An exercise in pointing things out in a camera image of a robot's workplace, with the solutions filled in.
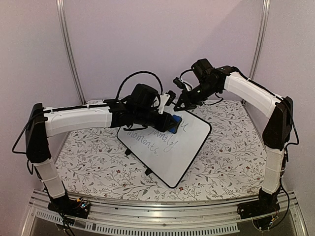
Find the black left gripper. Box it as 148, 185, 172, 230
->
135, 109, 178, 133

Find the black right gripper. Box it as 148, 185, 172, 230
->
173, 81, 219, 113

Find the blue whiteboard eraser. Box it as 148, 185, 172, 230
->
168, 115, 182, 134

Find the white whiteboard black frame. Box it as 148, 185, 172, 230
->
117, 106, 212, 188

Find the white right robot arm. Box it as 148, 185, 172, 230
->
173, 59, 293, 214

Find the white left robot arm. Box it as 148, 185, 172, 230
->
25, 84, 179, 213

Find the floral patterned table mat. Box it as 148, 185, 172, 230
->
56, 100, 266, 202

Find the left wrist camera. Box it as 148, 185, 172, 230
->
165, 90, 176, 106

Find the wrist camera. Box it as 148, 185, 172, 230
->
165, 90, 176, 106
173, 77, 186, 89

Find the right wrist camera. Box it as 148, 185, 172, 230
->
173, 77, 186, 89

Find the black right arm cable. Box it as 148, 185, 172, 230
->
179, 69, 196, 82

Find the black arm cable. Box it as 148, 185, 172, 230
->
179, 69, 196, 82
117, 71, 164, 99

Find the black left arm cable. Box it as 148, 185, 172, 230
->
117, 71, 164, 99

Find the right aluminium frame post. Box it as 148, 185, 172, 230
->
249, 0, 270, 79

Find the aluminium frame post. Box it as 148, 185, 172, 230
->
56, 0, 86, 104
249, 0, 270, 79

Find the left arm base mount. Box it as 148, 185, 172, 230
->
48, 195, 91, 219

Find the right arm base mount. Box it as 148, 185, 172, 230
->
237, 193, 280, 219

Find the left aluminium frame post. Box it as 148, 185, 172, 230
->
56, 0, 86, 104

